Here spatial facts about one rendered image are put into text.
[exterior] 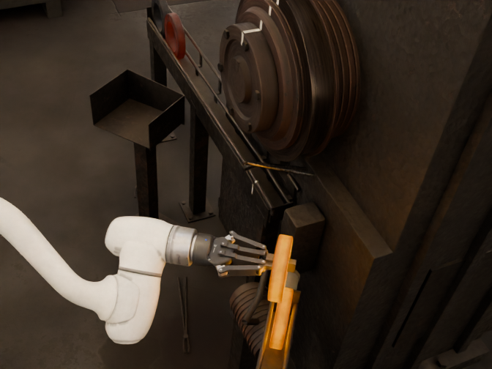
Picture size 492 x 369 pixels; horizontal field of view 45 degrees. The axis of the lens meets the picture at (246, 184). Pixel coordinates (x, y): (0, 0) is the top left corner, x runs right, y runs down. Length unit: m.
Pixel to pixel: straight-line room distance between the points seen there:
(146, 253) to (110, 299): 0.13
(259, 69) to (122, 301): 0.62
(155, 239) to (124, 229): 0.08
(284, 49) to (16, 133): 2.00
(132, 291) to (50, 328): 1.06
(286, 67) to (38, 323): 1.46
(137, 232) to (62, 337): 1.05
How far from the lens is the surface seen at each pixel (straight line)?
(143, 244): 1.38
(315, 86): 1.39
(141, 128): 2.19
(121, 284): 1.38
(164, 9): 2.60
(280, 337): 1.50
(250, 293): 1.80
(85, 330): 2.38
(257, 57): 1.44
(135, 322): 1.39
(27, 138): 3.15
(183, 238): 1.37
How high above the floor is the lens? 2.02
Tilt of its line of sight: 45 degrees down
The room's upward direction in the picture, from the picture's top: 6 degrees clockwise
